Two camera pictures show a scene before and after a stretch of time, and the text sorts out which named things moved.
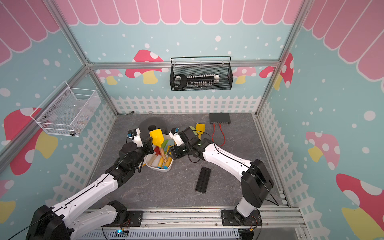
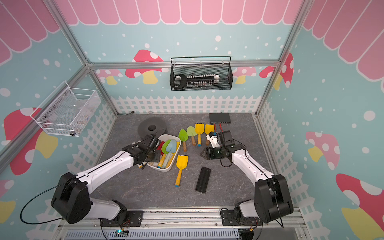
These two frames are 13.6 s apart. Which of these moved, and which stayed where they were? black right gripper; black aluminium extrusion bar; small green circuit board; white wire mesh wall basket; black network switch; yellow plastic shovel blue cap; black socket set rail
Moved: black right gripper
Stayed: small green circuit board; white wire mesh wall basket; black socket set rail; black aluminium extrusion bar; yellow plastic shovel blue cap; black network switch
